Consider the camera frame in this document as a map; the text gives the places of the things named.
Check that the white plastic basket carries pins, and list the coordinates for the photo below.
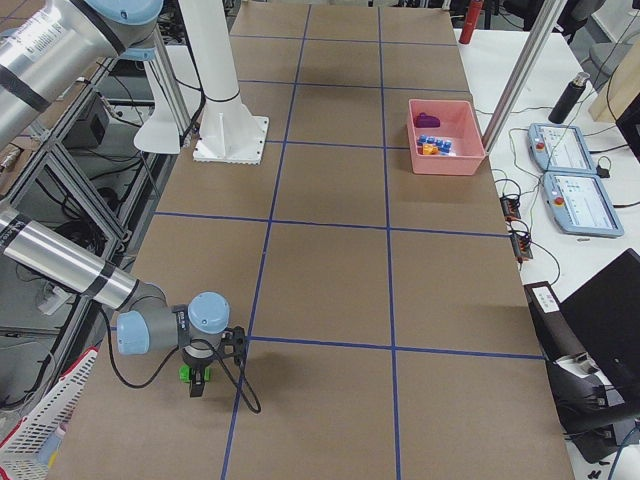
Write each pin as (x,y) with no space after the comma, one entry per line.
(30,449)

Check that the purple toy block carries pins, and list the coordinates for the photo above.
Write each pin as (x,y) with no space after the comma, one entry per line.
(424,120)

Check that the upper usb hub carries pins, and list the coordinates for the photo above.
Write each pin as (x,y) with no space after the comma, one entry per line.
(510,208)

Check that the lower teach pendant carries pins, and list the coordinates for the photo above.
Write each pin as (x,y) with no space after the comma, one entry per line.
(579,205)

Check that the aluminium frame post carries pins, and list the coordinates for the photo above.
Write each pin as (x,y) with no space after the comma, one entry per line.
(536,40)

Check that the upper teach pendant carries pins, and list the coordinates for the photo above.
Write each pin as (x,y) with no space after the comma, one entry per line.
(560,148)

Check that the long blue toy block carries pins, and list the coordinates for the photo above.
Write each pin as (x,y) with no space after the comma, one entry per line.
(444,145)

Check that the teach pendant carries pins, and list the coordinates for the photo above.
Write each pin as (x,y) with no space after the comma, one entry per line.
(579,205)
(560,148)

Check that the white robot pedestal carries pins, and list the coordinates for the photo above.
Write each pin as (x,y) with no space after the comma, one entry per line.
(196,94)

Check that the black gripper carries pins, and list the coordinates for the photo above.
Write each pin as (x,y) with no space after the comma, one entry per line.
(197,371)

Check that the red bottle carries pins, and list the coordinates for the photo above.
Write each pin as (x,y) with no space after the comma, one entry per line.
(475,7)

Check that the pink plastic box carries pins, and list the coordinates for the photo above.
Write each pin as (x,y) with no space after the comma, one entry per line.
(458,124)

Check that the black laptop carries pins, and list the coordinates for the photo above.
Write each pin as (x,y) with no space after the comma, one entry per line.
(604,315)

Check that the green toy block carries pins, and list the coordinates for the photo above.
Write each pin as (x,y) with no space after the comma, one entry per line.
(186,371)

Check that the lower usb hub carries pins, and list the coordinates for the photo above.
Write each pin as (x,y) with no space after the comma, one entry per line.
(521,247)

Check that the usb hub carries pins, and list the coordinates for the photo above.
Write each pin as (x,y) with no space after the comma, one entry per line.
(521,247)
(510,208)

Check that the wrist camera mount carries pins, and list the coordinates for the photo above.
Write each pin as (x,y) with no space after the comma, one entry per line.
(233,345)

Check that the black water bottle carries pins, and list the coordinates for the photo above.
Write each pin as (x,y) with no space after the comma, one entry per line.
(569,98)

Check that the orange toy block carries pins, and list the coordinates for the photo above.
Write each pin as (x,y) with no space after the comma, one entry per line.
(428,149)

